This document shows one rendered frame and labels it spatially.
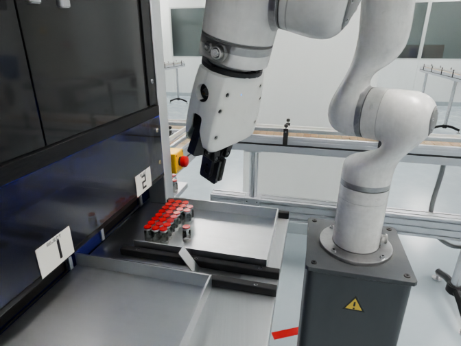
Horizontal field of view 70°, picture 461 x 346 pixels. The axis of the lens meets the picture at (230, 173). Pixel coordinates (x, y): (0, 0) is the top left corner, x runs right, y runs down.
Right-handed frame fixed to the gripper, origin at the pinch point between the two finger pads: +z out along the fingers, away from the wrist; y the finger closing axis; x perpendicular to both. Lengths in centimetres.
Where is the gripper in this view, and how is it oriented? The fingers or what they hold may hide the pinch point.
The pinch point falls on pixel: (212, 167)
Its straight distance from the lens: 48.3
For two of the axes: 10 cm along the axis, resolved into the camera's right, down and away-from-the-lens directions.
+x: -7.6, -4.9, 4.4
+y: 6.3, -3.4, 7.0
